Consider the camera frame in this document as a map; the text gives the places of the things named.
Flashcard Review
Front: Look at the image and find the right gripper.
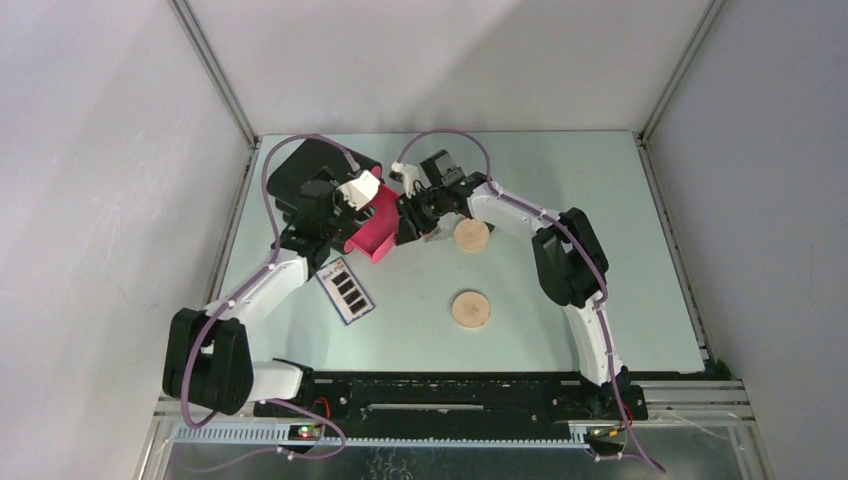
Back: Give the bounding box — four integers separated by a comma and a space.
395, 186, 450, 245

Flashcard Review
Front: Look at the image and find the black pink drawer organizer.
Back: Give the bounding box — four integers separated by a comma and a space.
272, 139, 386, 227

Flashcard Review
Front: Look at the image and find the large beige sponge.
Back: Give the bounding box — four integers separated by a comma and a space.
452, 218, 490, 253

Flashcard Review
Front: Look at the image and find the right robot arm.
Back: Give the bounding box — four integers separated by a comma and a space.
389, 150, 630, 418

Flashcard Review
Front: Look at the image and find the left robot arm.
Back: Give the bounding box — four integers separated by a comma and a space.
162, 173, 382, 428

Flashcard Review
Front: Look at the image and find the clear bag of clips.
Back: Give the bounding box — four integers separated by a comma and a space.
423, 226, 446, 243

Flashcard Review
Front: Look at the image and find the bob pin card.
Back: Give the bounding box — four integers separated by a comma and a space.
315, 257, 376, 325

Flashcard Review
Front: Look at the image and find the beige round sponge lower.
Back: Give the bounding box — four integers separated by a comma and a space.
451, 291, 492, 330

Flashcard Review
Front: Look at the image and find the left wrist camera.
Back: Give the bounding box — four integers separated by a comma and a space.
336, 170, 382, 211

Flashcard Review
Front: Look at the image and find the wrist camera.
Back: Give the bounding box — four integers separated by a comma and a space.
389, 161, 420, 198
336, 170, 382, 211

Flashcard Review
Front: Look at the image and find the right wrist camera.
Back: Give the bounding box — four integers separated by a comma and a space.
389, 161, 420, 198

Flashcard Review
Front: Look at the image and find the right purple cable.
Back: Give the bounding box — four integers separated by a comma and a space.
394, 128, 667, 475

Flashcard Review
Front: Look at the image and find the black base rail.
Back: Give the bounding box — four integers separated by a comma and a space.
291, 371, 649, 442

